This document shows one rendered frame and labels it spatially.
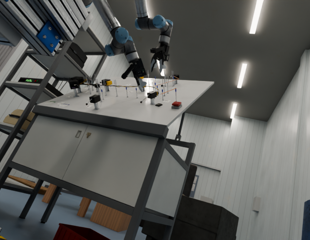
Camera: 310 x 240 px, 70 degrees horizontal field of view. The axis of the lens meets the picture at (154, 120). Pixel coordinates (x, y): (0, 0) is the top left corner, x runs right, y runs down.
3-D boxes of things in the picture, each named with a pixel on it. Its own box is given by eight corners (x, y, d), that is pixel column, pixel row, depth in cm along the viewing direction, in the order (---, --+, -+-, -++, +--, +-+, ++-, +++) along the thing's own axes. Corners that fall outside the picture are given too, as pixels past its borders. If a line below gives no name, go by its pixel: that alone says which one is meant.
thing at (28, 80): (40, 85, 192) (44, 78, 195) (16, 82, 209) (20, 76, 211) (66, 104, 219) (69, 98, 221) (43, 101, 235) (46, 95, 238)
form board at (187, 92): (37, 106, 181) (36, 104, 181) (114, 77, 262) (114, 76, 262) (167, 127, 127) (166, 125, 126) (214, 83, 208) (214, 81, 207)
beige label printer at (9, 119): (16, 126, 181) (29, 106, 188) (1, 122, 189) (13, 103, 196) (44, 140, 206) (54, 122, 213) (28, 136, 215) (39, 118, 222)
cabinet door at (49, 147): (61, 179, 139) (87, 124, 153) (11, 160, 165) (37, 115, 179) (63, 180, 141) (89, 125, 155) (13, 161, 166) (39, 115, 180)
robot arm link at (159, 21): (146, 26, 144) (153, 32, 154) (162, 26, 139) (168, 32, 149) (148, 14, 144) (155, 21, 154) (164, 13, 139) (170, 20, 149)
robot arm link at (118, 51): (106, 38, 131) (123, 35, 136) (103, 48, 141) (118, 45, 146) (112, 50, 130) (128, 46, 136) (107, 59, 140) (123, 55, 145)
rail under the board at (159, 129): (162, 135, 123) (165, 125, 125) (31, 111, 177) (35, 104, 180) (165, 139, 127) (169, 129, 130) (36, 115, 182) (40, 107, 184)
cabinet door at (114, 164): (133, 206, 113) (157, 137, 127) (61, 179, 139) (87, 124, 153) (135, 207, 115) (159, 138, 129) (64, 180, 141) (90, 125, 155)
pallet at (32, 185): (-6, 176, 419) (-4, 171, 423) (21, 183, 484) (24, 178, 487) (37, 194, 388) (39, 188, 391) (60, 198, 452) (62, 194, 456)
